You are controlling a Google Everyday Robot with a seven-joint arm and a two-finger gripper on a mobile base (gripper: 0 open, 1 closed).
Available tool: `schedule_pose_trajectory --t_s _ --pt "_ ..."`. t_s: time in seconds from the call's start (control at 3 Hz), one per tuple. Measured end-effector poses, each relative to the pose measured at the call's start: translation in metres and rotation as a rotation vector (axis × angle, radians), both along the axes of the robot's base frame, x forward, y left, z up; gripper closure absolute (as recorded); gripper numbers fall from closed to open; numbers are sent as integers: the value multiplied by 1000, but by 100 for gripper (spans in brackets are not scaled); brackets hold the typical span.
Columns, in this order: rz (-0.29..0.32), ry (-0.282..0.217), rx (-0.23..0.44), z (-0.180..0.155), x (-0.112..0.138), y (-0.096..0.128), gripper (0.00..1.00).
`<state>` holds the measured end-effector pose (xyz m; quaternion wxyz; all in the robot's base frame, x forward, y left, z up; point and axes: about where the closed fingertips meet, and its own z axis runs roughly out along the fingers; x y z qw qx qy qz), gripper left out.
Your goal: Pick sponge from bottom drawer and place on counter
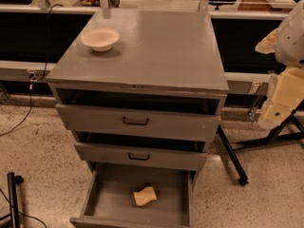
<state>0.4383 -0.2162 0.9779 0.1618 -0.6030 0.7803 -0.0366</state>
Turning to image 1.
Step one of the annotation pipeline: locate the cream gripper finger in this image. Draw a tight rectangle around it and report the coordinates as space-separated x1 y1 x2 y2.
257 66 304 129
255 28 278 54

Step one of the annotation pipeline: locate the yellow sponge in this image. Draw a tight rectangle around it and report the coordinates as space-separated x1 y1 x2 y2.
133 186 157 207

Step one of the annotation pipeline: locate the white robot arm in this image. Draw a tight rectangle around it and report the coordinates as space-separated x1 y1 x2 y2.
256 0 304 129

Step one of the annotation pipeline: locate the grey middle drawer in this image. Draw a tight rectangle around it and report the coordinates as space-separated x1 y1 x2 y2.
75 142 207 171

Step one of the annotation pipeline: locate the grey drawer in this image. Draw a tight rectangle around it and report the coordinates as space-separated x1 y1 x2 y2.
75 142 207 171
56 104 220 142
70 163 191 228

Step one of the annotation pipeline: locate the grey drawer cabinet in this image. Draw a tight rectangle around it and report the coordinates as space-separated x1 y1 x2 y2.
46 9 230 182

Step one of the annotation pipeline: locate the grey bottom drawer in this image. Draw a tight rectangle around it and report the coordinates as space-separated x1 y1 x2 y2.
70 163 191 228

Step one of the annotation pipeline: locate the grey top drawer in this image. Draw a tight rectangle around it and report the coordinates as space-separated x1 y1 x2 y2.
56 104 220 142

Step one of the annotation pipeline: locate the white paper bowl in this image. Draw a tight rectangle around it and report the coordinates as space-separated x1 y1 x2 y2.
81 28 120 52

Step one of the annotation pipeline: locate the black stand lower left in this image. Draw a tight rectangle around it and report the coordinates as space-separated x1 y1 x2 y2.
0 172 48 228

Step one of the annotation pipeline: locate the black metal stand frame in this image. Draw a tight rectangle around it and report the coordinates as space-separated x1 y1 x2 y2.
217 101 304 185

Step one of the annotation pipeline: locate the black top drawer handle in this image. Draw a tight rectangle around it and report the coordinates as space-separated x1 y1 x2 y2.
123 116 150 126

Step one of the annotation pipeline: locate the black drawer handle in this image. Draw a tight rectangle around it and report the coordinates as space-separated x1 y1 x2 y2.
123 116 150 126
128 153 150 162

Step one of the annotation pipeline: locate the black middle drawer handle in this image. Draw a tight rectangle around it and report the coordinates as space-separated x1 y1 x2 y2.
128 153 150 162

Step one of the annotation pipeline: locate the black floor cable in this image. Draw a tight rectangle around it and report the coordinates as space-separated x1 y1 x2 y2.
0 3 65 138

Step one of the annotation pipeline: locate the grey barrier rail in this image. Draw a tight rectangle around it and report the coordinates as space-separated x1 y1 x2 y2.
0 61 55 82

